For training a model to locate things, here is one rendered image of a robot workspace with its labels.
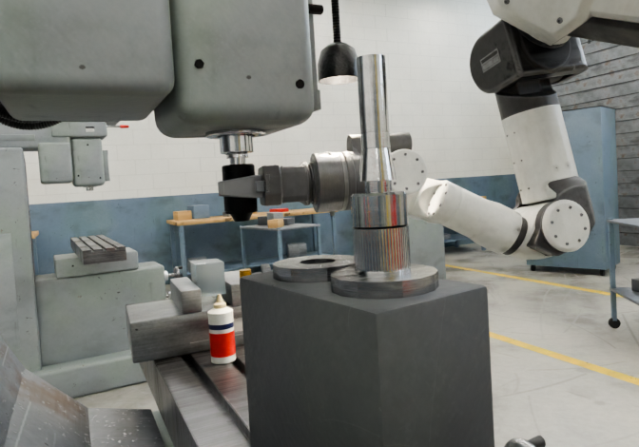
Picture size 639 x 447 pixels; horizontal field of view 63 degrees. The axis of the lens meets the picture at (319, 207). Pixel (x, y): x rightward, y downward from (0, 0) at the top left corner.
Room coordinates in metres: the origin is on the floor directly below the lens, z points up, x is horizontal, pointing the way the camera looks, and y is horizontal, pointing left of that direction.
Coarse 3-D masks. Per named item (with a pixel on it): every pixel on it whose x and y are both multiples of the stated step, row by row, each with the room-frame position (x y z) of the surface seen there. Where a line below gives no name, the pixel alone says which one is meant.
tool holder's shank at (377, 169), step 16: (368, 64) 0.42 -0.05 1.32; (384, 64) 0.43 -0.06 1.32; (368, 80) 0.42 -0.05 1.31; (384, 80) 0.43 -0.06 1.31; (368, 96) 0.42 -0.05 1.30; (384, 96) 0.42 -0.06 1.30; (368, 112) 0.42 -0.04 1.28; (384, 112) 0.42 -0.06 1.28; (368, 128) 0.42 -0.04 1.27; (384, 128) 0.42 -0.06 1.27; (368, 144) 0.42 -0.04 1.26; (384, 144) 0.42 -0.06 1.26; (368, 160) 0.42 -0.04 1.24; (384, 160) 0.42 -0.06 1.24; (368, 176) 0.42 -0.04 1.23; (384, 176) 0.42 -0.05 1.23; (368, 192) 0.43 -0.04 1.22
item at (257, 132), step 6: (210, 132) 0.72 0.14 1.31; (216, 132) 0.71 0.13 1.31; (222, 132) 0.71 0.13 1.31; (228, 132) 0.70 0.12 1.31; (234, 132) 0.71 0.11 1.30; (240, 132) 0.71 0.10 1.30; (246, 132) 0.71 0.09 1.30; (252, 132) 0.72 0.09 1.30; (258, 132) 0.72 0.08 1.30; (264, 132) 0.74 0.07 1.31; (210, 138) 0.75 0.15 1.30; (216, 138) 0.76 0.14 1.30
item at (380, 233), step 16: (352, 208) 0.43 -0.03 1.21; (368, 208) 0.41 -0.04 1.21; (384, 208) 0.41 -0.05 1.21; (400, 208) 0.41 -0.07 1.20; (352, 224) 0.43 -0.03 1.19; (368, 224) 0.41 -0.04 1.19; (384, 224) 0.41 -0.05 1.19; (400, 224) 0.41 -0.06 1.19; (368, 240) 0.41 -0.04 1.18; (384, 240) 0.41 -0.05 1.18; (400, 240) 0.41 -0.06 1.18; (368, 256) 0.41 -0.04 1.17; (384, 256) 0.41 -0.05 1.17; (400, 256) 0.41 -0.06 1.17; (368, 272) 0.41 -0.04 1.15; (384, 272) 0.41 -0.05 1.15; (400, 272) 0.41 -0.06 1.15
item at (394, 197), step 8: (384, 192) 0.41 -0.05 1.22; (392, 192) 0.41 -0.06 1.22; (400, 192) 0.42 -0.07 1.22; (352, 200) 0.43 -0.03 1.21; (360, 200) 0.42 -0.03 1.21; (368, 200) 0.41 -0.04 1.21; (376, 200) 0.41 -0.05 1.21; (384, 200) 0.41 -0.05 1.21; (392, 200) 0.41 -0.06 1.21; (400, 200) 0.42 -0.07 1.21
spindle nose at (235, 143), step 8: (224, 136) 0.73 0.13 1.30; (232, 136) 0.72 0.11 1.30; (240, 136) 0.72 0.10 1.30; (248, 136) 0.73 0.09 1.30; (224, 144) 0.73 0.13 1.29; (232, 144) 0.72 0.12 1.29; (240, 144) 0.72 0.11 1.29; (248, 144) 0.73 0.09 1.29; (224, 152) 0.73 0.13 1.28; (248, 152) 0.75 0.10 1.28
